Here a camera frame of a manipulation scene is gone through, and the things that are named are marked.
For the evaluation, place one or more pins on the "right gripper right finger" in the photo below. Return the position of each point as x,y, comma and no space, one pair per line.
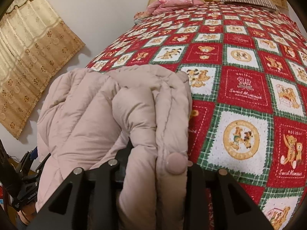
214,200

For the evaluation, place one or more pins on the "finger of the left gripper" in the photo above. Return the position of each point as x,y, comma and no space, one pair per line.
34,154

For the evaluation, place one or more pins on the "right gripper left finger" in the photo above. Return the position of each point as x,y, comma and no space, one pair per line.
86,199

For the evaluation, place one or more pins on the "pink puffer jacket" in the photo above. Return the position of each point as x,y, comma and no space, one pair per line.
88,116

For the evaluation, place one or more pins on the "beige side window curtain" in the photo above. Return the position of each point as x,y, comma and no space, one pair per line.
35,44

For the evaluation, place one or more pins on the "red teddy bear bedspread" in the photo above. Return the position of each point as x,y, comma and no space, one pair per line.
247,72

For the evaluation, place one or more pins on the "pink folded blanket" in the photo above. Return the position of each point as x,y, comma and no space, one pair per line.
162,6

